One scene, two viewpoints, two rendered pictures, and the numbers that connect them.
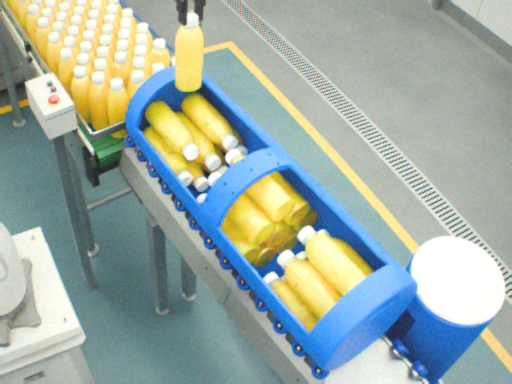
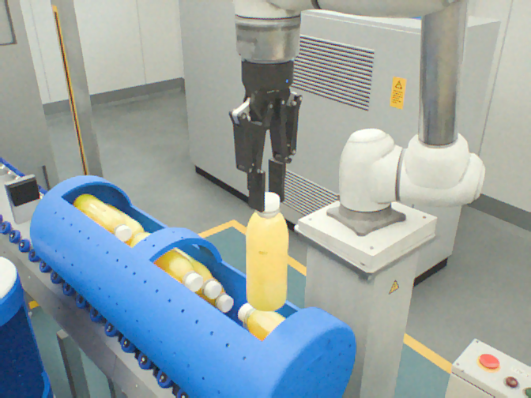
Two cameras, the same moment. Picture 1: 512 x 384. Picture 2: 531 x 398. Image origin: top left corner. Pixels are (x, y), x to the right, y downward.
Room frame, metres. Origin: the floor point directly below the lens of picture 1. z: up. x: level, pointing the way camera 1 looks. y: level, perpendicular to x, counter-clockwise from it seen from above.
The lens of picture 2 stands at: (1.87, 0.18, 1.84)
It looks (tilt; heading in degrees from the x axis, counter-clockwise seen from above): 28 degrees down; 177
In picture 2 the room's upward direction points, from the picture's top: straight up
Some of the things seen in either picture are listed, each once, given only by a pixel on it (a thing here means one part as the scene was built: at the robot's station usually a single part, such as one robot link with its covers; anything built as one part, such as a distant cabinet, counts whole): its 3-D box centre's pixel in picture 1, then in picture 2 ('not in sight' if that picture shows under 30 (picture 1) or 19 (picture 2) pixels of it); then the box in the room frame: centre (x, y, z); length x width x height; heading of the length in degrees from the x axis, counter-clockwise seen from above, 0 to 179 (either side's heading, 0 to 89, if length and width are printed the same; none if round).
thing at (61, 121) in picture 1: (50, 104); (509, 396); (1.23, 0.68, 1.05); 0.20 x 0.10 x 0.10; 43
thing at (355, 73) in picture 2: not in sight; (302, 118); (-1.31, 0.58, 0.72); 2.15 x 0.54 x 1.45; 37
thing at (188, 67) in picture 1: (189, 54); (266, 255); (1.16, 0.22, 1.34); 0.07 x 0.07 x 0.20
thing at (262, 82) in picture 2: not in sight; (267, 89); (1.16, 0.22, 1.63); 0.08 x 0.07 x 0.09; 133
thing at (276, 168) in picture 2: (182, 11); (276, 180); (1.14, 0.23, 1.48); 0.03 x 0.01 x 0.07; 43
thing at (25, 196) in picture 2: not in sight; (25, 200); (0.30, -0.58, 1.00); 0.10 x 0.04 x 0.15; 133
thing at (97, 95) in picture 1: (100, 102); not in sight; (1.33, 0.54, 1.00); 0.07 x 0.07 x 0.20
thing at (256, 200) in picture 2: (199, 6); (257, 189); (1.17, 0.20, 1.48); 0.03 x 0.01 x 0.07; 43
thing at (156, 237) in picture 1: (158, 270); not in sight; (1.18, 0.33, 0.31); 0.06 x 0.06 x 0.63; 43
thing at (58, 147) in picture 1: (73, 216); not in sight; (1.23, 0.68, 0.50); 0.04 x 0.04 x 1.00; 43
